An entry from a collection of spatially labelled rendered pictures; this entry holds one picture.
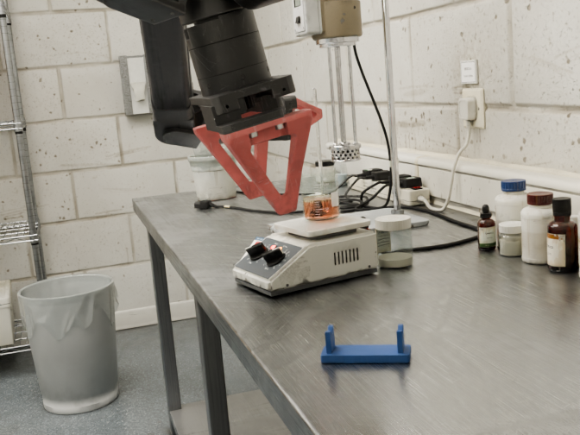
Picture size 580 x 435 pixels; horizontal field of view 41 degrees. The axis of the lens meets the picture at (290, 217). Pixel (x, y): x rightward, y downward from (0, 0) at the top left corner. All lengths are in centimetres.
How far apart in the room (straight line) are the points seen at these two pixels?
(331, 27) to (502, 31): 34
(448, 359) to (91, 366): 202
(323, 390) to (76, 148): 283
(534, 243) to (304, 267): 36
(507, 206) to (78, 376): 180
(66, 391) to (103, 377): 13
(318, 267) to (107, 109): 246
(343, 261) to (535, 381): 47
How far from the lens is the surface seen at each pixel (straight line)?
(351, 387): 83
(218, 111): 58
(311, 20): 158
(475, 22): 173
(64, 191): 357
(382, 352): 89
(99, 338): 277
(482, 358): 89
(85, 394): 282
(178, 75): 104
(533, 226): 127
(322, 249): 119
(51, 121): 356
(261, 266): 120
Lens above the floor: 107
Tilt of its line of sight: 10 degrees down
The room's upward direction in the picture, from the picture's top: 5 degrees counter-clockwise
